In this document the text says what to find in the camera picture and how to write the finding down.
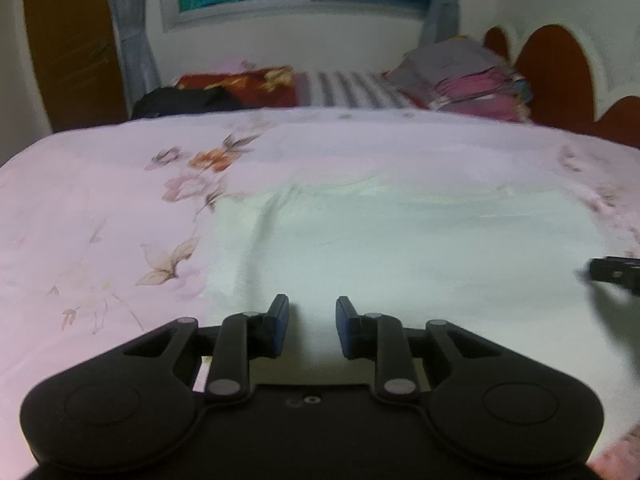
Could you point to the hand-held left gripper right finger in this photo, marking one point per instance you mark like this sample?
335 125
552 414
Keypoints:
345 331

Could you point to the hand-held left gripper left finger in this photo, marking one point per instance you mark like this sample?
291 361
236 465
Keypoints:
278 329

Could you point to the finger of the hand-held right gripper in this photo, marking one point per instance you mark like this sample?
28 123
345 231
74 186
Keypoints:
617 275

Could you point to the pale green knit sweater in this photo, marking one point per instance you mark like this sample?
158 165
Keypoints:
400 250

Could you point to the pile of folded clothes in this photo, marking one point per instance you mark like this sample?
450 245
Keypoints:
460 80

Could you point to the bed with pink floral sheet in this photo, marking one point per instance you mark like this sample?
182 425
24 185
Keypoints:
100 220

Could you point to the brown wooden headboard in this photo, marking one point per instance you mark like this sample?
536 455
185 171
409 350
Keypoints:
555 75

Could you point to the grey white striped cloth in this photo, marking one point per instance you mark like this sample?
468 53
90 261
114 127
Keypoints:
350 90

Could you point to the black cloth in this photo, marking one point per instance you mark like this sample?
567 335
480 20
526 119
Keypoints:
185 102

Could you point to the red floral cloth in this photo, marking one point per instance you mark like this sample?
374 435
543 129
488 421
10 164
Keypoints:
235 85

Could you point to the grey blue curtain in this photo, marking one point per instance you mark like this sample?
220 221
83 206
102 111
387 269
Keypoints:
132 25
445 5

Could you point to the brown wooden door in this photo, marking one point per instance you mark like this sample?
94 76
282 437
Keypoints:
70 45

